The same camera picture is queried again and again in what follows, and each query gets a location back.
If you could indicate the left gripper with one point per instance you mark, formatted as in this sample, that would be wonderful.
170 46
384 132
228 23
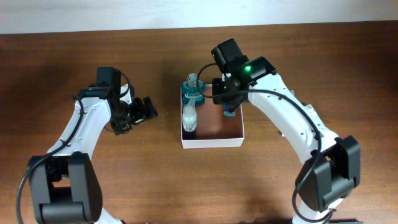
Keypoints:
141 114

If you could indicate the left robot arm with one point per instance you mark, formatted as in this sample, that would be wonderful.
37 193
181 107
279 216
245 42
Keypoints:
63 184

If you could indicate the white cardboard box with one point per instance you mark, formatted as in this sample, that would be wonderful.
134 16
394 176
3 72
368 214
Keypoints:
214 129

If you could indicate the clear pump sanitizer bottle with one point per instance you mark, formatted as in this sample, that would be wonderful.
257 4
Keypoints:
189 120

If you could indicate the teal mouthwash bottle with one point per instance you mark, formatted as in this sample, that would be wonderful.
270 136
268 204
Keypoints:
191 89

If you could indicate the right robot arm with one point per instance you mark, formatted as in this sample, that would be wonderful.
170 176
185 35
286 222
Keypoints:
331 165

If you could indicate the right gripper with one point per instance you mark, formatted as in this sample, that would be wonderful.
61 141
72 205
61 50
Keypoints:
219 94

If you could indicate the green white soap packet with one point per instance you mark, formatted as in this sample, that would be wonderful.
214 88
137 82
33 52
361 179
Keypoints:
311 110

